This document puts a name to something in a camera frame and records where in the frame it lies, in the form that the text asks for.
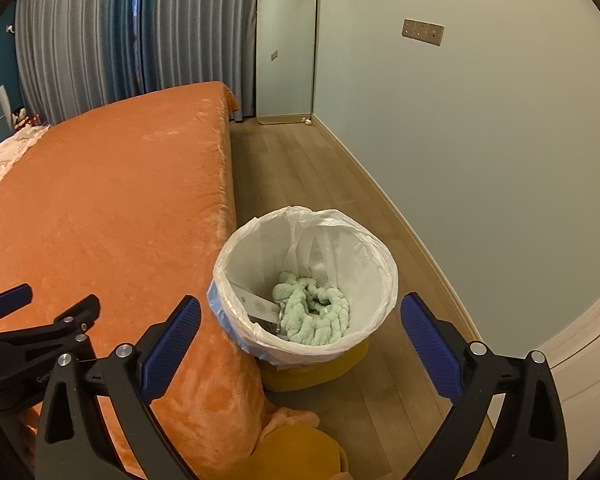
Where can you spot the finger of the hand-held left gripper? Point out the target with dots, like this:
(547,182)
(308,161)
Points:
(65,322)
(12,300)

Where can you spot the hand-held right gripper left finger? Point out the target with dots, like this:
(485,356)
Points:
(172,345)

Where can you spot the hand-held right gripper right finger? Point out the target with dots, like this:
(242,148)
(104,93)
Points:
(430,347)

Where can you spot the white paper tag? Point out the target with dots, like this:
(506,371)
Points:
(255,305)

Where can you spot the bin with white plastic bag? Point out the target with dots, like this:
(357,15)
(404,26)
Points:
(355,270)

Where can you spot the green fluffy cloth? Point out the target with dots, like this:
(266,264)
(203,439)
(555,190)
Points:
(310,320)

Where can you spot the yellow soft object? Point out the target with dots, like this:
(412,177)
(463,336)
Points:
(305,377)
(300,455)

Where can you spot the orange plush blanket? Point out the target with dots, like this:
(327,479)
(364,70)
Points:
(105,200)

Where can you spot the white cloth at corner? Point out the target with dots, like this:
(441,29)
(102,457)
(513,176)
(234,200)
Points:
(5,160)

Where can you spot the red and white plush toy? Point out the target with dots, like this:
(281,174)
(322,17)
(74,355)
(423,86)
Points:
(25,119)

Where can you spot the grey pleated curtain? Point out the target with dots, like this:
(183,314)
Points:
(80,35)

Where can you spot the gold framed standing mirror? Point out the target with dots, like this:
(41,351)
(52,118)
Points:
(285,50)

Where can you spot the white door frame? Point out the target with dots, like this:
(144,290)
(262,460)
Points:
(590,360)

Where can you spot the brown wall switch panel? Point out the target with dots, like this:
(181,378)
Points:
(422,31)

